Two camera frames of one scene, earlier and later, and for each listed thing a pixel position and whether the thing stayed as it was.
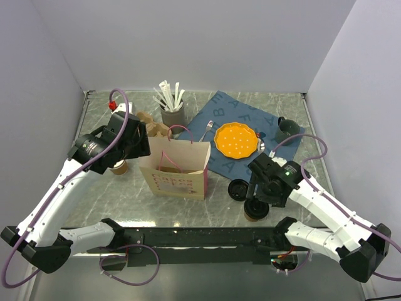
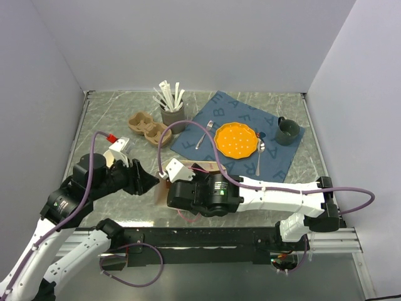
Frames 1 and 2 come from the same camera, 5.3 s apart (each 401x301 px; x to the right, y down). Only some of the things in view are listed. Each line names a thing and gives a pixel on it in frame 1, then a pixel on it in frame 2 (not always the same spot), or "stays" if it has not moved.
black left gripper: [141, 148] -> [139, 180]
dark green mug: [287, 128] stays
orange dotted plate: [236, 140] stays
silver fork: [208, 128] stays
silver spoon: [260, 147] stays
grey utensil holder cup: [174, 119] stays
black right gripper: [278, 200] -> [198, 176]
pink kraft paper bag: [177, 168] -> [161, 184]
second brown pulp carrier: [153, 128] stays
